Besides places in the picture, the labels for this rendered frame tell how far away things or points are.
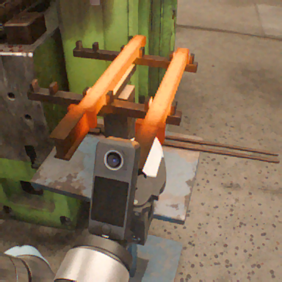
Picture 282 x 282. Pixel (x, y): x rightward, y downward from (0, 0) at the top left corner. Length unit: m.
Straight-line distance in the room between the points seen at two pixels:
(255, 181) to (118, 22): 1.20
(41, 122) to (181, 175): 0.50
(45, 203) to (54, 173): 0.66
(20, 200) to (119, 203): 1.19
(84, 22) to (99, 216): 0.77
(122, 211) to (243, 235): 1.25
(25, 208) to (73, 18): 0.88
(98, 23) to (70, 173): 0.49
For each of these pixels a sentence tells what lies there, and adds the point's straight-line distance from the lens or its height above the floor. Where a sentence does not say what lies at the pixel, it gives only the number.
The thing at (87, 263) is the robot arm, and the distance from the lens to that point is 0.32.
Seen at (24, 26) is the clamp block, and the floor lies 0.97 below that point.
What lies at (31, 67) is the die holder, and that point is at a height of 0.87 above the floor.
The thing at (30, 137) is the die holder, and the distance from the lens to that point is 1.10.
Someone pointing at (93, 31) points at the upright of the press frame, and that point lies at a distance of 1.03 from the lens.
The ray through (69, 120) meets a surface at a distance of 0.48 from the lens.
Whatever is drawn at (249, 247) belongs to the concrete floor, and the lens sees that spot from 1.52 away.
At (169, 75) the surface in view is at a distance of 0.61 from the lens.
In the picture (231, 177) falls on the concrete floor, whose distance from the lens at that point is 1.78.
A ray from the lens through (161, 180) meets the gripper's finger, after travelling 0.39.
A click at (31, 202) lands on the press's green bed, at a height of 0.15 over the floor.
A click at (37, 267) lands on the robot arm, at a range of 0.44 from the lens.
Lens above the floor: 1.26
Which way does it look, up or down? 41 degrees down
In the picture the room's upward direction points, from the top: straight up
